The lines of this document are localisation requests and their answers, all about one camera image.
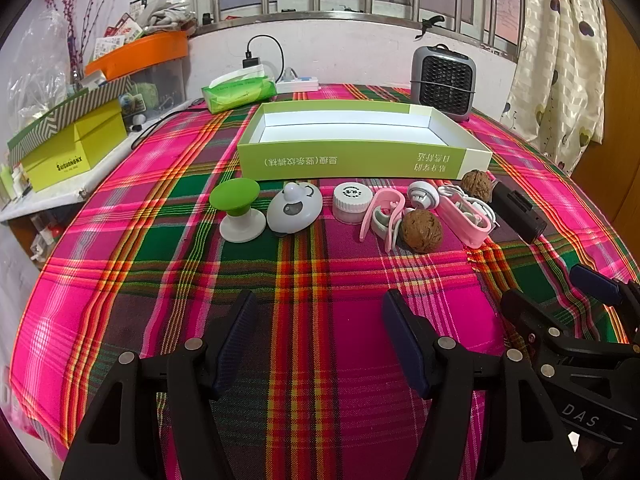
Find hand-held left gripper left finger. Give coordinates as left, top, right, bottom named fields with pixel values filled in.
left=60, top=290, right=261, bottom=480

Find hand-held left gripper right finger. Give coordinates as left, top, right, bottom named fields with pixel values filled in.
left=382, top=289, right=583, bottom=480

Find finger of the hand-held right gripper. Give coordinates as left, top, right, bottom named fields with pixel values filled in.
left=501, top=289, right=640, bottom=376
left=569, top=263, right=640, bottom=346

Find black power bank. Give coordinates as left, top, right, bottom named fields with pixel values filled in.
left=491, top=181, right=547, bottom=243

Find brown walnut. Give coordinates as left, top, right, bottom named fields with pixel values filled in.
left=460, top=170, right=493, bottom=198
left=402, top=210, right=444, bottom=250

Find white oval night light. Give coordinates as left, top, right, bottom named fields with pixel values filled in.
left=266, top=181, right=322, bottom=235

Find pink clip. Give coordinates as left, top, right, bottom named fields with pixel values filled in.
left=360, top=187, right=407, bottom=251

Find green and white mushroom knob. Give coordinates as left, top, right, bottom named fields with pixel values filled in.
left=209, top=179, right=261, bottom=244

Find white round cap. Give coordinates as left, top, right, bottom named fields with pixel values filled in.
left=406, top=181, right=441, bottom=211

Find small white jar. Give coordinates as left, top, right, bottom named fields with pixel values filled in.
left=333, top=182, right=373, bottom=224

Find green cardboard box tray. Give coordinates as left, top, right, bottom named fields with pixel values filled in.
left=236, top=100, right=493, bottom=181

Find pink green plaid tablecloth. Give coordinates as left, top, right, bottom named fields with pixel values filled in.
left=7, top=82, right=640, bottom=480

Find wooden wardrobe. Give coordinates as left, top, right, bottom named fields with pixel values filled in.
left=570, top=0, right=640, bottom=221

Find cream patterned curtain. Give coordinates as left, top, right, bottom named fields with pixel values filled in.
left=500, top=0, right=608, bottom=176

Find white side table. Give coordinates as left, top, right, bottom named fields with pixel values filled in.
left=0, top=97, right=206, bottom=223

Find green tissue pack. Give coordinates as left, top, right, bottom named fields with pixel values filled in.
left=201, top=71, right=277, bottom=114

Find yellow cardboard box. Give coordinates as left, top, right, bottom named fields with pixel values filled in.
left=20, top=99, right=128, bottom=193

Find grey space heater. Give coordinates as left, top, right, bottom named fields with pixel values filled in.
left=410, top=44, right=475, bottom=123

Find white power strip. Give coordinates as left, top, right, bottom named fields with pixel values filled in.
left=276, top=75, right=321, bottom=94

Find striped cardboard box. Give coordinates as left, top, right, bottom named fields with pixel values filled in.
left=7, top=77, right=133, bottom=166

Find clear bin with orange lid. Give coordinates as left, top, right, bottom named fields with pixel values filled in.
left=84, top=30, right=190, bottom=111

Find metal window railing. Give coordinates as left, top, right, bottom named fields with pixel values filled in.
left=192, top=0, right=526, bottom=61

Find pile of papers and packets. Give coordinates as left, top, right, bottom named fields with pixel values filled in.
left=92, top=0, right=196, bottom=61

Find clear plastic bag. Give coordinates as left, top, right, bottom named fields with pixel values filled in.
left=10, top=7, right=76, bottom=131

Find purple flower branches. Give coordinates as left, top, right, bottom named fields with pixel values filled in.
left=42, top=0, right=126, bottom=83

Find thin black cable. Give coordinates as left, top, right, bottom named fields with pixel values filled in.
left=131, top=100, right=208, bottom=148

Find black charger with cable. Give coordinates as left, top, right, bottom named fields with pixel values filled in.
left=242, top=35, right=286, bottom=81

